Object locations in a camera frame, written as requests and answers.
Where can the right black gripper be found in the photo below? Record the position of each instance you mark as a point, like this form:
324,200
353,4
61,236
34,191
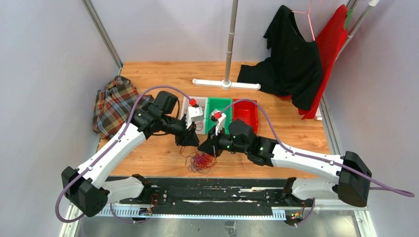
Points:
210,145

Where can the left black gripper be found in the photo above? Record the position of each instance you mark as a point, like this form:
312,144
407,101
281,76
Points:
188,137

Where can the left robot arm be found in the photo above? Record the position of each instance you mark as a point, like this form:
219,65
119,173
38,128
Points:
87,187

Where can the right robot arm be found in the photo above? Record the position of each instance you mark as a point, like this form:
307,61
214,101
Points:
340,177

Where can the white plastic bin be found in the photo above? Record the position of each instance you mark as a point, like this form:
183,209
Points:
201,102

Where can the green plastic bin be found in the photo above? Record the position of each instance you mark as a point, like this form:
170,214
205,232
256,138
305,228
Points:
219,104

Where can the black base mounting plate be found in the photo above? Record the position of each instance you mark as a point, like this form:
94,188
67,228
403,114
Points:
216,196

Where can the white garment rack stand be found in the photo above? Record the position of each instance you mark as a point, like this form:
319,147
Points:
227,83

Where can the plaid flannel shirt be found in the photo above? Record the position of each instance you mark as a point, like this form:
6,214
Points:
112,106

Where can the black t-shirt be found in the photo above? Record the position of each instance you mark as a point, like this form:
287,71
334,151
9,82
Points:
294,66

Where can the red t-shirt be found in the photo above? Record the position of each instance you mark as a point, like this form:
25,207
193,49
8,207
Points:
329,41

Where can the pink clothes hanger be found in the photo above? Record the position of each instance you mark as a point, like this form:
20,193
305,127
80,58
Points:
307,13

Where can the green clothes hanger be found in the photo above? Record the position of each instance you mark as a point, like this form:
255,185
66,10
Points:
348,18

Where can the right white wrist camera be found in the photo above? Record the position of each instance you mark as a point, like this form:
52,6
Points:
219,118

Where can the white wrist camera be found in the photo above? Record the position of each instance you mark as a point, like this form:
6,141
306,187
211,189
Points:
219,118
194,114

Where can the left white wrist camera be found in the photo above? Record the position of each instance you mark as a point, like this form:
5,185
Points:
194,114

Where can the aluminium frame rail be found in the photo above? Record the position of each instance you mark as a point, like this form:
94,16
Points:
95,18

